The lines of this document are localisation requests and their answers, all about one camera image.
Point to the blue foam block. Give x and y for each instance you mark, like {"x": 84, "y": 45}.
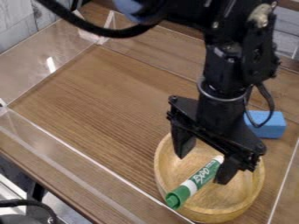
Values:
{"x": 273, "y": 128}

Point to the green Expo marker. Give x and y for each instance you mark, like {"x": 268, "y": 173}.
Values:
{"x": 192, "y": 184}

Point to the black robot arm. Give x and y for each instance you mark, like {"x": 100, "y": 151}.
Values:
{"x": 240, "y": 61}

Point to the clear acrylic barrier wall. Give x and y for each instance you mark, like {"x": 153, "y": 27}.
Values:
{"x": 100, "y": 194}

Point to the clear acrylic corner bracket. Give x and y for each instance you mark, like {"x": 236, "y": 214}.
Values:
{"x": 88, "y": 30}

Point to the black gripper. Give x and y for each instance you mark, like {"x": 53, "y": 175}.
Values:
{"x": 213, "y": 119}

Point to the brown wooden bowl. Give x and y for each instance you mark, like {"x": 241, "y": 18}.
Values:
{"x": 216, "y": 203}

